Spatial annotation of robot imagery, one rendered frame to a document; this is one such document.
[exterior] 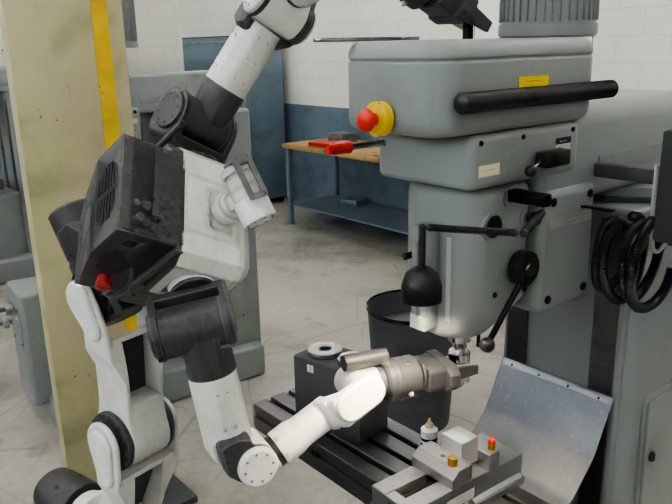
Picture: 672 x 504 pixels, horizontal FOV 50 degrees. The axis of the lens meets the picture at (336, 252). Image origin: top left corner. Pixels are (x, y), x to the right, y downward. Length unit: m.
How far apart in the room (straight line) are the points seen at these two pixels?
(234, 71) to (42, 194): 1.46
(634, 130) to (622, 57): 4.33
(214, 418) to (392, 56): 0.70
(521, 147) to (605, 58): 4.78
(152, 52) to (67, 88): 8.25
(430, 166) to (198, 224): 0.44
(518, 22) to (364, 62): 0.38
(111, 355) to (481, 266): 0.81
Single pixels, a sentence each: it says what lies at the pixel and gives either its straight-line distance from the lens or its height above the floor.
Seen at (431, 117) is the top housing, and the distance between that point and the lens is 1.22.
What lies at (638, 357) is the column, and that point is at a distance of 1.82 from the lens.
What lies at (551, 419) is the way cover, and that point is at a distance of 1.90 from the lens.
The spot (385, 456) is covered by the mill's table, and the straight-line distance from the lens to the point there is 1.83.
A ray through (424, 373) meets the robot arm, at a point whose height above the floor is 1.24.
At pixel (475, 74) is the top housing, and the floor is 1.83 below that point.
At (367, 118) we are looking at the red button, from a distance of 1.24.
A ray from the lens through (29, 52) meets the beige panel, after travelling 2.78.
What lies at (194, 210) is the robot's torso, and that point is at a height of 1.60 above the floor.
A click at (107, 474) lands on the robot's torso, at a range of 1.80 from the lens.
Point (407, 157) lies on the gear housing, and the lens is 1.38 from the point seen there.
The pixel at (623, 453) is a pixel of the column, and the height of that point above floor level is 0.93.
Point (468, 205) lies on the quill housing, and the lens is 1.36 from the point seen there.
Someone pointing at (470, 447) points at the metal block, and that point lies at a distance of 1.64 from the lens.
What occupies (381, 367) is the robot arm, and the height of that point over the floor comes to 1.25.
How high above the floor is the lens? 1.89
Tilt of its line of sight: 16 degrees down
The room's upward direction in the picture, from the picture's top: 1 degrees counter-clockwise
